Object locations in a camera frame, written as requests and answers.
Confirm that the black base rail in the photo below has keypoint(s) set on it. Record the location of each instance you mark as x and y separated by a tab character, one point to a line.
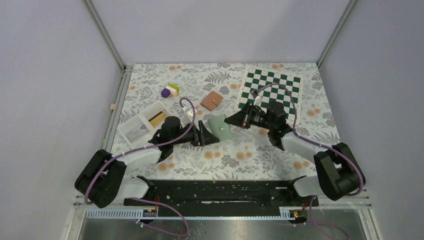
197	195

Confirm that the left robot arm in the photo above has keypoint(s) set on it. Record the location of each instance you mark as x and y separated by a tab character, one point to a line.
105	178

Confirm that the perforated metal strip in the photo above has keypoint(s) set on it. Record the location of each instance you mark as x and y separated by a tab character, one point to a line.
273	213

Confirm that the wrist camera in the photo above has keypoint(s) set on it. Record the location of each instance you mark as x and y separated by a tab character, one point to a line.
257	99
189	114

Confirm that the controller board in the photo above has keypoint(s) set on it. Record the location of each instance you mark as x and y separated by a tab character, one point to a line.
298	213
149	213

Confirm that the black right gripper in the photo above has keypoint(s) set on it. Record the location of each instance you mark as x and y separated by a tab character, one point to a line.
247	116

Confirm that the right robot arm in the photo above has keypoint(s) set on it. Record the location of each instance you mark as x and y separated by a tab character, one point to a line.
337	171

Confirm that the lime green toy block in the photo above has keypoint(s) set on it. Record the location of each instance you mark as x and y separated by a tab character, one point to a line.
176	88

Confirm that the aluminium frame post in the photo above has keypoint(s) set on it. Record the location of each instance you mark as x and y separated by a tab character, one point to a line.
104	34
336	31

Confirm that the brown leather wallet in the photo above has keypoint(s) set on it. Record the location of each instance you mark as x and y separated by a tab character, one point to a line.
212	101

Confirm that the cream toy block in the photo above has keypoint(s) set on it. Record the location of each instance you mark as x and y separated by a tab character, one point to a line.
173	92

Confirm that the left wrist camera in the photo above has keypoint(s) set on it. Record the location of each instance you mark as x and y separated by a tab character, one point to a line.
189	114

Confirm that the left controller board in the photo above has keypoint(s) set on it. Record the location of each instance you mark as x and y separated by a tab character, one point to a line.
149	213

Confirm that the right controller board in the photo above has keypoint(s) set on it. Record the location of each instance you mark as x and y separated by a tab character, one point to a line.
298	213

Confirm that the grey card in tray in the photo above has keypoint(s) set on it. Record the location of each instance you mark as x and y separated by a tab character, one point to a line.
136	133

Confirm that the green card holder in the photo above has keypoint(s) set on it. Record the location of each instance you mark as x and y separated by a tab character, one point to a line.
220	128

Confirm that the floral table cloth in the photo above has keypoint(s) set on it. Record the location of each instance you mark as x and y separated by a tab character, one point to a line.
249	155

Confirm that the right aluminium frame post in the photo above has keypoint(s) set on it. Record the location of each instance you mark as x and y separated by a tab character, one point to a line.
336	31

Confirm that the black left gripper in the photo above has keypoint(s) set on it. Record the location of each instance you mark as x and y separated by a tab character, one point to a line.
196	134

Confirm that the gold card in tray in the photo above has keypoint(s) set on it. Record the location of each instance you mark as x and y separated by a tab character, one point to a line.
157	119

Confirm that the purple toy block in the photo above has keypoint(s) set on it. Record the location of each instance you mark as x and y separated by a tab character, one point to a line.
165	93

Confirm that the green white chess mat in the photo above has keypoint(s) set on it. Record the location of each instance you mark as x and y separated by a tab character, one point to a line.
255	78

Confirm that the clear plastic divided tray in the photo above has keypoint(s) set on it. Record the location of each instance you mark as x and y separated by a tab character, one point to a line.
142	117

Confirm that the left aluminium frame post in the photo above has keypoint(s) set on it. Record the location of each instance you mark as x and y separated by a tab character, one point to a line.
104	34

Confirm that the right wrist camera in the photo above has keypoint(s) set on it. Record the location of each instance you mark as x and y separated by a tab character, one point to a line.
257	99

